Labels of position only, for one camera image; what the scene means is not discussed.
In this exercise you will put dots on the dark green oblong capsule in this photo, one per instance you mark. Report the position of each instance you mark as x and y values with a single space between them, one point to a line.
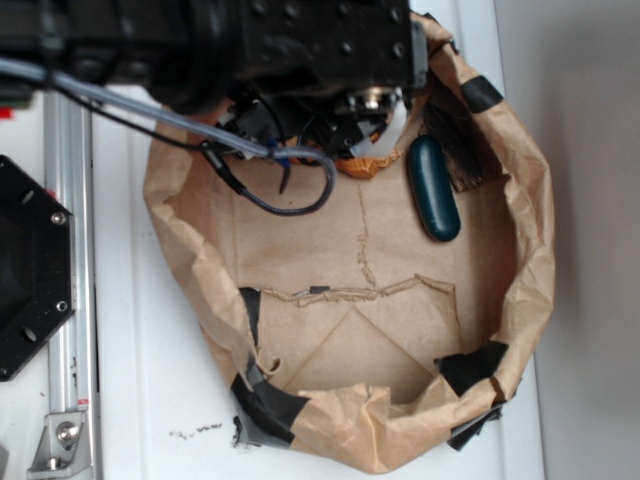
432 191

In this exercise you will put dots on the orange conch seashell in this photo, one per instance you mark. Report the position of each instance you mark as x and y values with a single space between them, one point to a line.
366 168

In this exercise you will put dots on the dark wooden block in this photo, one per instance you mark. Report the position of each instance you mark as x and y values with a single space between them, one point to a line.
461 160

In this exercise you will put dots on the metal corner bracket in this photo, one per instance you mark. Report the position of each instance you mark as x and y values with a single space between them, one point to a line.
64 449

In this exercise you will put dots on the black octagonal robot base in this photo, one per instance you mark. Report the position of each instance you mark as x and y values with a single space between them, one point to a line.
36 268

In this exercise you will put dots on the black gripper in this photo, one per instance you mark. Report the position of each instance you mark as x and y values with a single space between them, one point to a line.
336 75

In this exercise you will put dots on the brown paper bag tray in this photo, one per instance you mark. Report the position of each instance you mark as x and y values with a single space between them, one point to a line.
349 333

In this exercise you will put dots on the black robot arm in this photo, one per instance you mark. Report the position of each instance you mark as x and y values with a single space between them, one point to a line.
183 53

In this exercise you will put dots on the aluminium extrusion rail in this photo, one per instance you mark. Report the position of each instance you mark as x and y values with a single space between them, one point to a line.
72 350

